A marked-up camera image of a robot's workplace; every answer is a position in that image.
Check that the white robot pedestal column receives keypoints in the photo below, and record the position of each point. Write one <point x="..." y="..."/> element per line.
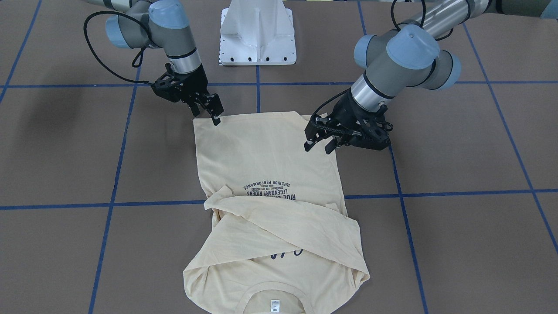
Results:
<point x="257" y="32"/>

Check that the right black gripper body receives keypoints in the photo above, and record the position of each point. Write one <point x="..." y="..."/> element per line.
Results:
<point x="196" y="83"/>

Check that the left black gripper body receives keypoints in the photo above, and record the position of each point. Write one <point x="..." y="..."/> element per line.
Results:
<point x="350" y="110"/>

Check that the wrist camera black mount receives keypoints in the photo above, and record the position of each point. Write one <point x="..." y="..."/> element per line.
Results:
<point x="168" y="87"/>
<point x="374" y="131"/>

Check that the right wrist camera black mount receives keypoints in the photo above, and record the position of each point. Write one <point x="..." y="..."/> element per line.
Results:
<point x="168" y="87"/>

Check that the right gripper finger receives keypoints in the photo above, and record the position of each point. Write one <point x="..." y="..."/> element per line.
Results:
<point x="212" y="104"/>
<point x="194" y="104"/>

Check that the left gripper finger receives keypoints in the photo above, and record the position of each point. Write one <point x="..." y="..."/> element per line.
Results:
<point x="317" y="129"/>
<point x="336" y="142"/>

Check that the yellow long-sleeve printed shirt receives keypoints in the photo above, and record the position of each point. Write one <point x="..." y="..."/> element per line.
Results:
<point x="281" y="241"/>

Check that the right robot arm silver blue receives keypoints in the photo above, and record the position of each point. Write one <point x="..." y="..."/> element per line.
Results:
<point x="161" y="24"/>

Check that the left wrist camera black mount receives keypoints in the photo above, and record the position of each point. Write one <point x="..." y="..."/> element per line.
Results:
<point x="374" y="131"/>

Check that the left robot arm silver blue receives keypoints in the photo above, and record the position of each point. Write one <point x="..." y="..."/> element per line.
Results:
<point x="407" y="56"/>

